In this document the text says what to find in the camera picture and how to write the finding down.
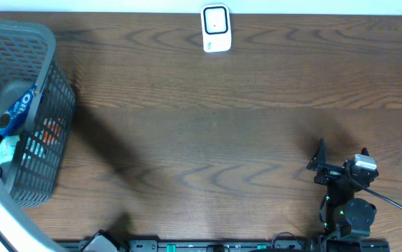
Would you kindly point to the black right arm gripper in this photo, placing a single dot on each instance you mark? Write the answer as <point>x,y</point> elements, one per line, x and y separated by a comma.
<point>319,161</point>

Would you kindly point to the green toilet tissue pack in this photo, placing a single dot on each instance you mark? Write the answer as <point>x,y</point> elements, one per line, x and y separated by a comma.
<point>7,148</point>

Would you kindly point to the blue Oreo cookie pack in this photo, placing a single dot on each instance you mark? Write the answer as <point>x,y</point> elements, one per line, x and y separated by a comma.
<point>15,102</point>

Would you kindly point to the orange snack box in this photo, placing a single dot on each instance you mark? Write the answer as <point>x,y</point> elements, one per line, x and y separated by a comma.
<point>53,130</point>

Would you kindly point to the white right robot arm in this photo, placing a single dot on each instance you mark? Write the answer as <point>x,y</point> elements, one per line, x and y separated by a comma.
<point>345,216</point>

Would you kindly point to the white barcode scanner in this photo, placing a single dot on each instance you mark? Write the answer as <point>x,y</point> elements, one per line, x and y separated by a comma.
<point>216,28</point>

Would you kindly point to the dark grey plastic basket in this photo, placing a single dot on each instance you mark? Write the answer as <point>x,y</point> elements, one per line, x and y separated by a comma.
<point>37,107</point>

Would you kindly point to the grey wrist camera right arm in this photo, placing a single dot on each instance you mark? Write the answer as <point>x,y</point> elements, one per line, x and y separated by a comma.
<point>365,162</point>

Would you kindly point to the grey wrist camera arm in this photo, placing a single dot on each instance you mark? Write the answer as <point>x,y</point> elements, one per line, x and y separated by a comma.
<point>100,243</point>
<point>365,162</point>

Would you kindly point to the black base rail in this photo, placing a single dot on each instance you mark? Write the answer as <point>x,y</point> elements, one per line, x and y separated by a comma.
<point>142,245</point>

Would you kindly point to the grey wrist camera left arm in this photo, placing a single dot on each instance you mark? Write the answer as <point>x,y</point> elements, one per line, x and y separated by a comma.
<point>100,243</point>

